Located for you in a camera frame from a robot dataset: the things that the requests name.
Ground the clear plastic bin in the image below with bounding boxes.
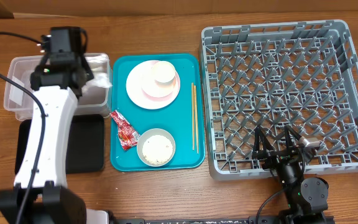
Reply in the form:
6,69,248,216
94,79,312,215
4,53,112,121

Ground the pink bowl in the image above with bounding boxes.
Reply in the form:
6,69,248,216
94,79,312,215
141,72,177,98

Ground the teal serving tray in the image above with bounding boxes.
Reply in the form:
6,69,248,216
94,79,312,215
111,54,205,170

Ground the black flat tray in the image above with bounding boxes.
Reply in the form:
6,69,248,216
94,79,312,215
14,113,106,175

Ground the white napkin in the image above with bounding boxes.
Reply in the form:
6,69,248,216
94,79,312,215
82,55,112,93

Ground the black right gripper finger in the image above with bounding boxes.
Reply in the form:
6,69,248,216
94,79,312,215
284,125,301,150
253,126,272,152

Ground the white round plate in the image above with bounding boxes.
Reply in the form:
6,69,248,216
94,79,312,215
126,60,180,110

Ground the white rice pile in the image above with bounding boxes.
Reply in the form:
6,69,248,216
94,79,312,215
142,135,173,166

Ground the grey bowl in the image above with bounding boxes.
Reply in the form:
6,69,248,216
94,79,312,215
137,128,176,167

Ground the grey dishwasher rack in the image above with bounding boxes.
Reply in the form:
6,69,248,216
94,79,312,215
200,20,358,180

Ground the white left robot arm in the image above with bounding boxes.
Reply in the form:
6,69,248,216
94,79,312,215
0,51,93,223

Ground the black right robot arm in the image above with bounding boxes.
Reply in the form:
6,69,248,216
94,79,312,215
252,125,334,223

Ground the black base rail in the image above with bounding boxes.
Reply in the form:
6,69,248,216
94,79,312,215
109,214,335,224

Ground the red snack wrapper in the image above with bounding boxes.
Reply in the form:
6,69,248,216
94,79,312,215
110,110,140,151

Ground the bamboo chopstick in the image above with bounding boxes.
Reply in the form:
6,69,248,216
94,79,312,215
193,85,199,154
191,83,195,151

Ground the cream cup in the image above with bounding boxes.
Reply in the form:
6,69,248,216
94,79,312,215
151,61,176,85

